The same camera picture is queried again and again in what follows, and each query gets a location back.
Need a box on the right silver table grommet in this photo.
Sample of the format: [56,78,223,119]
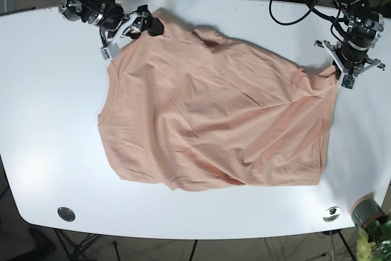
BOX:
[323,207,341,222]

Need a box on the green potted plant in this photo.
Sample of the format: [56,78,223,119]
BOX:
[356,215,390,261]

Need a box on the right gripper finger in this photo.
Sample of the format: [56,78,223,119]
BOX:
[125,5,164,40]
[100,26,138,60]

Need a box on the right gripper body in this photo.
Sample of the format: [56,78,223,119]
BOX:
[59,0,125,31]

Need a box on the silver table grommet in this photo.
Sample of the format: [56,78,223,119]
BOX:
[57,207,76,222]
[323,207,341,222]

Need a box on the peach T-shirt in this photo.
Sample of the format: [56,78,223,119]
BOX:
[98,10,339,191]

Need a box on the left silver table grommet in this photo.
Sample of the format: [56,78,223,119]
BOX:
[57,207,76,222]

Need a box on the grey plant pot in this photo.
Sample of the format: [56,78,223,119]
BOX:
[350,196,388,229]

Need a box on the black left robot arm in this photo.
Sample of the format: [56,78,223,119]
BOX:
[269,0,386,89]

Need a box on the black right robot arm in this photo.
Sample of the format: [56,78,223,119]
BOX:
[59,0,164,60]

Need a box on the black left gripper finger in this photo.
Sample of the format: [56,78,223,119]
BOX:
[314,40,348,81]
[341,58,386,89]

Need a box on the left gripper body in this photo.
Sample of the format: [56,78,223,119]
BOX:
[336,13,385,67]

